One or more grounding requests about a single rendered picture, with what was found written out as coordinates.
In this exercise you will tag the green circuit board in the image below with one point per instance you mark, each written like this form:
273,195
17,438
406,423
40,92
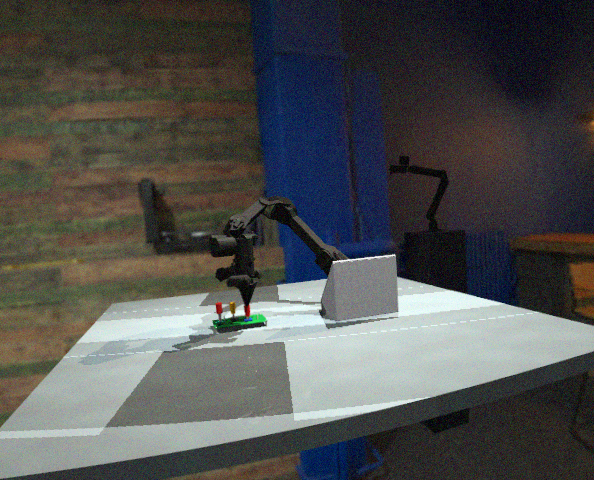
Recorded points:
235,320

